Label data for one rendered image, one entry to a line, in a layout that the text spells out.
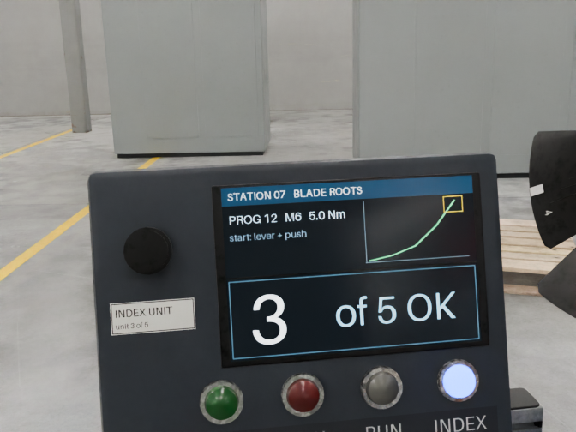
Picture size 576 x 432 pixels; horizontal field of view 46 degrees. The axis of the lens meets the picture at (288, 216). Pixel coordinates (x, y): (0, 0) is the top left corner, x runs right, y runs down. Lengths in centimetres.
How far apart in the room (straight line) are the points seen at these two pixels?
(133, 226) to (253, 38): 751
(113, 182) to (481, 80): 615
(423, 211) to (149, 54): 770
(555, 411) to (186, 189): 240
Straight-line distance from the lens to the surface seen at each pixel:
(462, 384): 45
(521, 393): 58
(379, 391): 43
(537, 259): 390
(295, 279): 42
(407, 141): 645
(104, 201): 42
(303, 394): 42
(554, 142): 135
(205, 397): 43
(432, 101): 644
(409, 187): 43
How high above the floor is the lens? 133
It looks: 15 degrees down
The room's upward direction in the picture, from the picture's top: 1 degrees counter-clockwise
